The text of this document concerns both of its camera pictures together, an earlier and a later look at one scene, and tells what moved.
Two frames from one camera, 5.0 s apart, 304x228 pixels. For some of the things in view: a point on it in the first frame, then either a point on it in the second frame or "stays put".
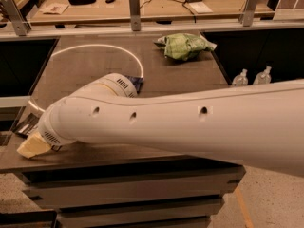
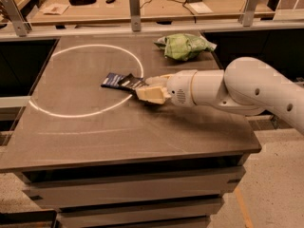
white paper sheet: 200,8 stays put
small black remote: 110,0 stays put
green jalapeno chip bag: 184,46 stays put
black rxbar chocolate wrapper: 27,125 -> 132,82
